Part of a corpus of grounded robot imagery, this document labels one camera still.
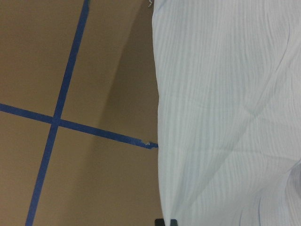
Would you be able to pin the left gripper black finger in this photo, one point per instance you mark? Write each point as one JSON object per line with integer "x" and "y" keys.
{"x": 159, "y": 222}

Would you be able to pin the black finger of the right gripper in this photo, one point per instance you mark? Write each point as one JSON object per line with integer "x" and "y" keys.
{"x": 173, "y": 222}

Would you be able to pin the light blue button-up shirt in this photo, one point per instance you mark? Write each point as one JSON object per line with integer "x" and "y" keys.
{"x": 229, "y": 111}

